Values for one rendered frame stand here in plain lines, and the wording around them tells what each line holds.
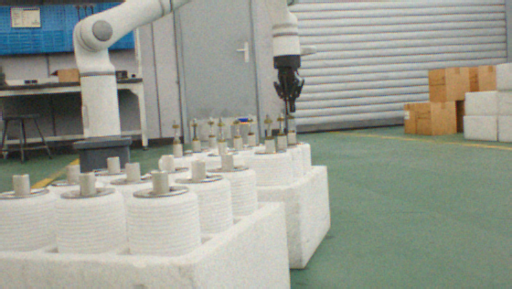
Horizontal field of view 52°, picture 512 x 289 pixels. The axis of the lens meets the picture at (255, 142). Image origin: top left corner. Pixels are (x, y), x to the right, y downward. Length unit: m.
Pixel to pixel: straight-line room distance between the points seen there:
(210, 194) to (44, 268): 0.25
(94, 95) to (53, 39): 4.99
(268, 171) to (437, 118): 3.96
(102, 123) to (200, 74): 5.04
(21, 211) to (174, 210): 0.24
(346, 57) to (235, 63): 1.41
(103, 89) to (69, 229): 0.74
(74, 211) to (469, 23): 7.18
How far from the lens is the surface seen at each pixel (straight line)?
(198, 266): 0.66
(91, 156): 1.44
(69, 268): 0.74
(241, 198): 0.90
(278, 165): 1.19
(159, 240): 0.69
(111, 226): 0.76
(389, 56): 7.10
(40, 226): 0.83
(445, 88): 5.12
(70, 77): 5.99
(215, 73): 6.48
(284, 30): 1.43
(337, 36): 6.85
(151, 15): 1.54
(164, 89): 6.43
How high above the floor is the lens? 0.35
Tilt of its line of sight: 4 degrees down
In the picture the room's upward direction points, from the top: 4 degrees counter-clockwise
